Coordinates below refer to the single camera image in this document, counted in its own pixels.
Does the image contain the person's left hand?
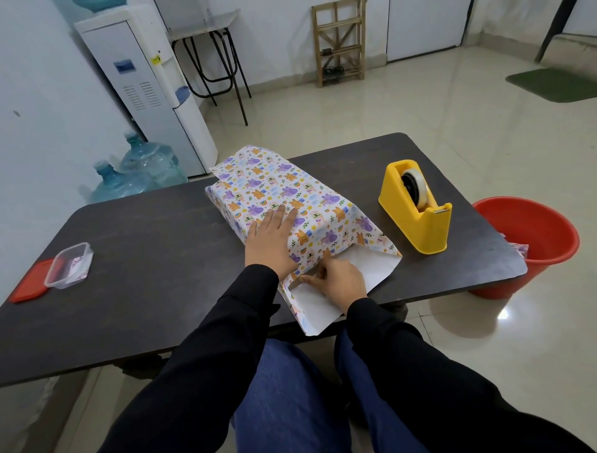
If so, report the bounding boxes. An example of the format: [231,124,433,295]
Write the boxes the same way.
[245,204,299,275]

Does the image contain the person's right hand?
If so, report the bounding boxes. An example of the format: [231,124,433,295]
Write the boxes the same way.
[300,254,368,316]

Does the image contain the gift box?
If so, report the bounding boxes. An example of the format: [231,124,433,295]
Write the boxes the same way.
[205,145,403,337]

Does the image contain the person's right forearm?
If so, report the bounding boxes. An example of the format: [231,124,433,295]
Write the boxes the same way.
[344,296,593,453]

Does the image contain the person's left forearm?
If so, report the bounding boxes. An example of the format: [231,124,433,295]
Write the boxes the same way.
[97,264,299,453]

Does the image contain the dark wooden table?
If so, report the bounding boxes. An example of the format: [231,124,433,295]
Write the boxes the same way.
[0,133,528,388]

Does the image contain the yellow tape dispenser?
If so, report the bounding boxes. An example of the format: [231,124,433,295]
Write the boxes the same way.
[378,160,453,255]

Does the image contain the person's blue jeans legs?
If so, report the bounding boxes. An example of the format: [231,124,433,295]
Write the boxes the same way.
[232,327,430,453]

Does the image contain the blue water jug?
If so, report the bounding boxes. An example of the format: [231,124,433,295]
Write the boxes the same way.
[89,160,155,204]
[72,0,129,13]
[119,132,188,187]

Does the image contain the clear tape roll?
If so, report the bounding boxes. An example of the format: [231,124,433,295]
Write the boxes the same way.
[401,169,431,209]

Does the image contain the black metal stool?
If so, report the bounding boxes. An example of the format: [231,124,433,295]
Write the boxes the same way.
[169,9,252,127]

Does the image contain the white water dispenser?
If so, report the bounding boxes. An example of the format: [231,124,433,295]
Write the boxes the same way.
[75,6,219,177]

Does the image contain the clear plastic container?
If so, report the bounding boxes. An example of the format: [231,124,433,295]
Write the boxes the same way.
[44,242,94,290]

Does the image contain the patterned paper scrap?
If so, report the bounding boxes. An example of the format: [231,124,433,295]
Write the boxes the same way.
[497,232,530,262]

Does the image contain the bamboo wooden rack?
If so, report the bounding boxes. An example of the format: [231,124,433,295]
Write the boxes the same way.
[311,0,367,88]

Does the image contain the red plastic bucket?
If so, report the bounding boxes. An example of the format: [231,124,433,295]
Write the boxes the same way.
[468,196,580,300]

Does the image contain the red container lid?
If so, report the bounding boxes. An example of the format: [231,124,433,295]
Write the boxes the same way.
[9,259,55,304]

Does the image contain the white door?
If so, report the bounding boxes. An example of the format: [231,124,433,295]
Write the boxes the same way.
[387,0,474,62]

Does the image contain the green floor mat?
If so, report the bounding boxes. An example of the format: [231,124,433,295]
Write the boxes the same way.
[506,68,597,103]

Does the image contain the black table leg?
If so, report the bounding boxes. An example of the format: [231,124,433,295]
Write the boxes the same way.
[535,0,578,63]

